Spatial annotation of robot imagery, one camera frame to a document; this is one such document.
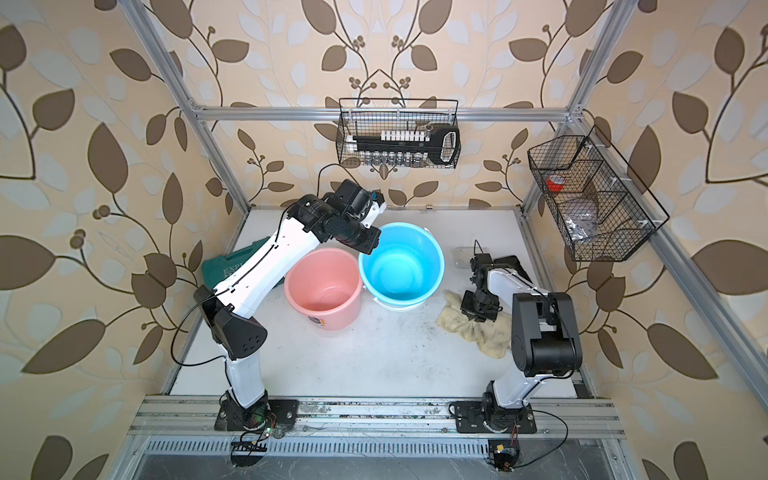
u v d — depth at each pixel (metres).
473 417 0.74
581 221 0.73
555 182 0.81
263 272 0.49
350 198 0.58
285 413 0.74
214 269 0.97
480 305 0.79
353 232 0.63
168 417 0.76
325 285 0.96
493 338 0.87
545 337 0.47
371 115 0.91
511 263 1.02
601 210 0.73
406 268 0.91
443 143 0.83
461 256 1.05
